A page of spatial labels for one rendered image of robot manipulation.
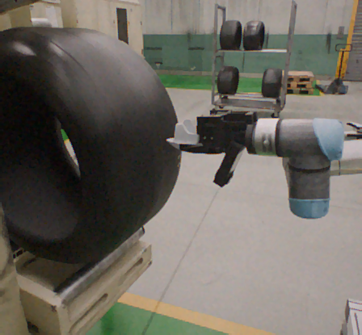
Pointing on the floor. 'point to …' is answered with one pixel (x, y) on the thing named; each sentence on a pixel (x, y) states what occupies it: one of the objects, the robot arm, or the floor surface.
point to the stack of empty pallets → (300, 83)
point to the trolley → (254, 36)
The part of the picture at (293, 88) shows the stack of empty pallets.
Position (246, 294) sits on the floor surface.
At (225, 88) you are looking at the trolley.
